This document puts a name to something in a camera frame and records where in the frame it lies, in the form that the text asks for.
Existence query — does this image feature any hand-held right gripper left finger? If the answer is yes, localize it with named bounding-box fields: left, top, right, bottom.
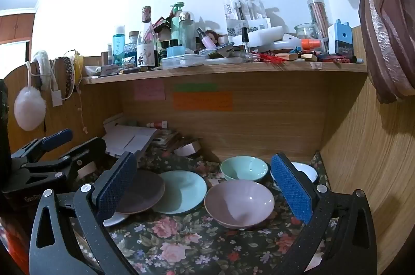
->
left=29, top=152, right=140, bottom=275

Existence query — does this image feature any floral tablecloth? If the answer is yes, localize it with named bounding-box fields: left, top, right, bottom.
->
left=74, top=145, right=335, bottom=275

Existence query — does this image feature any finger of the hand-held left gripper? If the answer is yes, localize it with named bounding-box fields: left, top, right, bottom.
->
left=11, top=128, right=74, bottom=169
left=57, top=137, right=107, bottom=185

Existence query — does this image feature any red tassel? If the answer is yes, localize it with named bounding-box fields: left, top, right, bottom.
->
left=259, top=54, right=286, bottom=70

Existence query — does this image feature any white bowl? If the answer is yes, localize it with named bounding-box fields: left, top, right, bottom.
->
left=271, top=162, right=319, bottom=192
left=204, top=181, right=275, bottom=229

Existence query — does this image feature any brown plate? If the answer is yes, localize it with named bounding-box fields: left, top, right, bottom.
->
left=115, top=169, right=166, bottom=215

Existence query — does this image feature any small pink bottle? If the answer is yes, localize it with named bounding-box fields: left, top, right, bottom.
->
left=196, top=26, right=217, bottom=51

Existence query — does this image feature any wooden shelf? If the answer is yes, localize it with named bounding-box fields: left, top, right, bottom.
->
left=79, top=62, right=369, bottom=86

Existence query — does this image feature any white flat box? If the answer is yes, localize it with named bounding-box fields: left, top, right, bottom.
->
left=248, top=26, right=283, bottom=44

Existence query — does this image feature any white fluffy headband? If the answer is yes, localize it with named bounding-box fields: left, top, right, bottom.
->
left=32, top=50, right=54, bottom=91

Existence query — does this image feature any teal pump bottle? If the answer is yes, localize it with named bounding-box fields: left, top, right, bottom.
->
left=170, top=1, right=184, bottom=49

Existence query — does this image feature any corked glass jar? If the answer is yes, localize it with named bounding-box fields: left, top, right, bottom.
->
left=124, top=31, right=140, bottom=68

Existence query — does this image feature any blue liquid bottle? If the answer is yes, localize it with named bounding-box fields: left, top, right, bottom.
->
left=113, top=25, right=126, bottom=65

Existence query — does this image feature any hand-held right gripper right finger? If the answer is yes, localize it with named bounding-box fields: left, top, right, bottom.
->
left=271, top=152, right=386, bottom=275

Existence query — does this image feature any wooden wall cabinet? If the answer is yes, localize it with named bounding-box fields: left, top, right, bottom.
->
left=0, top=12, right=36, bottom=44

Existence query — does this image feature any orange paper note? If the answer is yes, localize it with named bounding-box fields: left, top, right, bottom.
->
left=172, top=92, right=233, bottom=111

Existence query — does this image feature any teal bowl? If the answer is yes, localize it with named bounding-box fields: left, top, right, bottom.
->
left=220, top=156, right=269, bottom=182

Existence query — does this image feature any black nail polish bottle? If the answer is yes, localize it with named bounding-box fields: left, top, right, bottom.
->
left=241, top=27, right=250, bottom=55

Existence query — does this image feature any silver cap glass bottle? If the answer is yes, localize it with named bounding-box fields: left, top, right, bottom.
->
left=178, top=12, right=196, bottom=50

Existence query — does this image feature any pink paper note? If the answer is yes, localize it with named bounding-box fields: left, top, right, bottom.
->
left=134, top=80, right=165, bottom=101

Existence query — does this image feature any blue white pencil sharpener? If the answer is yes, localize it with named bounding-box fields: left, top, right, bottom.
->
left=328, top=19, right=352, bottom=56

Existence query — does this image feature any teal plate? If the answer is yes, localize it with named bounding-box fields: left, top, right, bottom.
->
left=152, top=170, right=208, bottom=215

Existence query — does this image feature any pink brown curtain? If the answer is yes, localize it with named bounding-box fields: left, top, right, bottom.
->
left=293, top=0, right=415, bottom=104

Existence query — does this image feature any orange cap spray bottle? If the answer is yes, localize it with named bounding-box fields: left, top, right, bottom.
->
left=275, top=34, right=322, bottom=52

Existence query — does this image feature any clear pencil canister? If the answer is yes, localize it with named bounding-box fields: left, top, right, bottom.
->
left=307, top=0, right=327, bottom=36

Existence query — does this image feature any stack of books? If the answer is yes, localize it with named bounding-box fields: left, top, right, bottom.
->
left=148, top=129, right=183, bottom=153

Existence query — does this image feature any clear blister pack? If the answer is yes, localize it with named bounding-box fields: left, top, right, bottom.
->
left=244, top=0, right=272, bottom=31
left=223, top=0, right=247, bottom=36

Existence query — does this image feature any tall printed glass bottle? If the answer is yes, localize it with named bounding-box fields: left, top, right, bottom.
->
left=136, top=6, right=156, bottom=68

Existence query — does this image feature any wide glass jar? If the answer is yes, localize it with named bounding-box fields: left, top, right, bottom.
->
left=294, top=22, right=322, bottom=49

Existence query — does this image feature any brown headband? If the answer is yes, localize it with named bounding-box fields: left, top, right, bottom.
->
left=53, top=56, right=75, bottom=99

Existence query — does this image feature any small white box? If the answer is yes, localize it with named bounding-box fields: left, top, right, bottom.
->
left=173, top=139, right=202, bottom=157

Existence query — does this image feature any clear plastic lidded container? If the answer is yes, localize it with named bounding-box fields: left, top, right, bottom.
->
left=161, top=54, right=207, bottom=70

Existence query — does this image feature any white plate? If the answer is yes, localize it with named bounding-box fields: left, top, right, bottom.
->
left=102, top=211, right=130, bottom=228

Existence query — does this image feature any white cardboard box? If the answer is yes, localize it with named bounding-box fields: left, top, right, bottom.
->
left=103, top=113, right=160, bottom=166

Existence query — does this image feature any white powder puff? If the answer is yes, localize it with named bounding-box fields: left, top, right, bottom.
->
left=13, top=86, right=47, bottom=132

